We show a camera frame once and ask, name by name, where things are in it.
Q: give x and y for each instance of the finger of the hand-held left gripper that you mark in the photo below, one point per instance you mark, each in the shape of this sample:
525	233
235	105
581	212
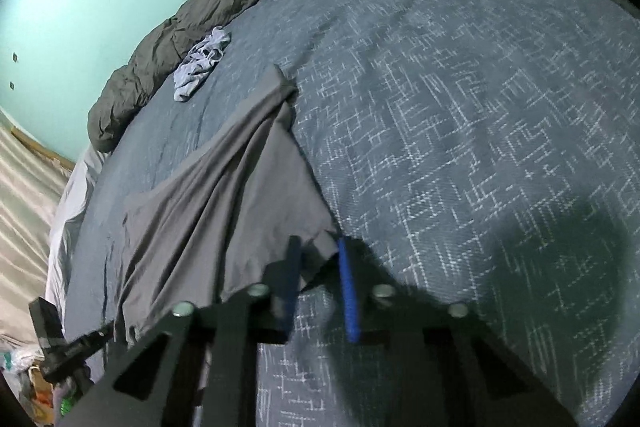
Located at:
85	347

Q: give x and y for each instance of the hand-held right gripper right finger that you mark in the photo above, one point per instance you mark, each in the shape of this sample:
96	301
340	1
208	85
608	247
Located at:
348	292

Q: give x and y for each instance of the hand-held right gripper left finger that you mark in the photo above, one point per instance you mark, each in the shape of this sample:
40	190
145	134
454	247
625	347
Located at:
290	277

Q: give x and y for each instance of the dark grey t-shirt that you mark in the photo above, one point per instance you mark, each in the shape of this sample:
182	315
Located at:
225	187

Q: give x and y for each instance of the cream curtain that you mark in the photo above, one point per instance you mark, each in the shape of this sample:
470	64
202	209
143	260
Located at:
25	217

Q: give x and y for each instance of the light grey pillow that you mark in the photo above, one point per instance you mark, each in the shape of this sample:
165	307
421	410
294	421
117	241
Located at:
75	207

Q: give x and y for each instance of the blue checked garment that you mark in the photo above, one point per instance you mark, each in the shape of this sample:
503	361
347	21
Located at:
200	62

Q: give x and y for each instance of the wooden frame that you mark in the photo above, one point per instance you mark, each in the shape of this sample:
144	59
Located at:
45	152

